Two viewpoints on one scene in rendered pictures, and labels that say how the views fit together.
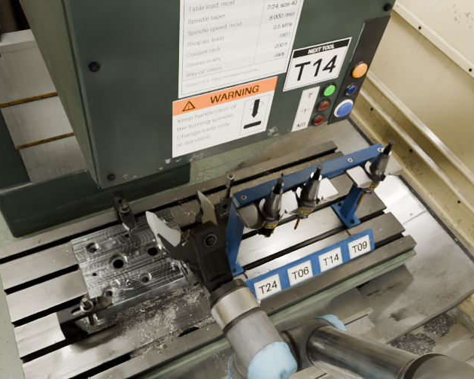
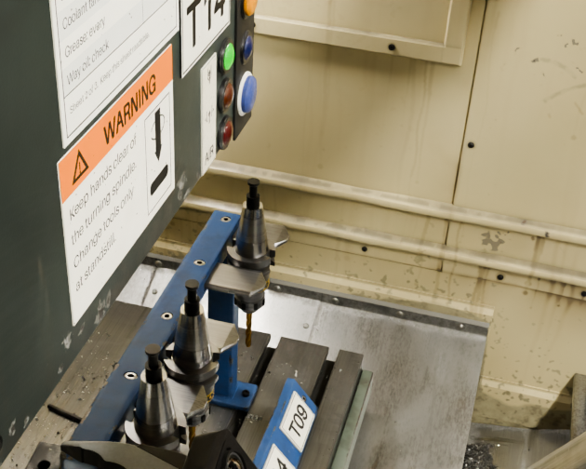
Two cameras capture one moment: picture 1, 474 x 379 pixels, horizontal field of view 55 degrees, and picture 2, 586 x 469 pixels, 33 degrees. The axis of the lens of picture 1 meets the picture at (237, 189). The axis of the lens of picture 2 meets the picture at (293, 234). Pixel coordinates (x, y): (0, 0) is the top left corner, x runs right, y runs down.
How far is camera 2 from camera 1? 0.32 m
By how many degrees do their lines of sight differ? 34
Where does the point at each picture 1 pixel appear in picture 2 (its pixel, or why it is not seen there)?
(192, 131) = (92, 235)
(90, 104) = not seen: outside the picture
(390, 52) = not seen: hidden behind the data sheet
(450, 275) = (437, 372)
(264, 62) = (153, 14)
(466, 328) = (512, 442)
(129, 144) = (8, 321)
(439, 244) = (383, 340)
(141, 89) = (9, 147)
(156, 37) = not seen: outside the picture
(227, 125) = (131, 196)
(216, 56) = (99, 17)
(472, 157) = (339, 162)
